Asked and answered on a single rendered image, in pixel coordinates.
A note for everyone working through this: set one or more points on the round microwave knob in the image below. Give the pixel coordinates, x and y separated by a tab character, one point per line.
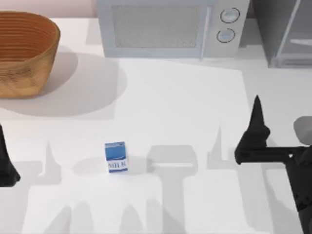
229	14
226	35

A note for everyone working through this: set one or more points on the blue and white carton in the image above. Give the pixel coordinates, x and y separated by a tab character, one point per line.
116	156

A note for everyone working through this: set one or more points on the pale microwave oven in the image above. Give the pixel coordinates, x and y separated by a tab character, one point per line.
156	26

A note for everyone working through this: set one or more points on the brown woven basket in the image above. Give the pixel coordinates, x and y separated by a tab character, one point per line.
29	73

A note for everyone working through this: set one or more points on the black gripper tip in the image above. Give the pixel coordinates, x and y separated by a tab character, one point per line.
6	165

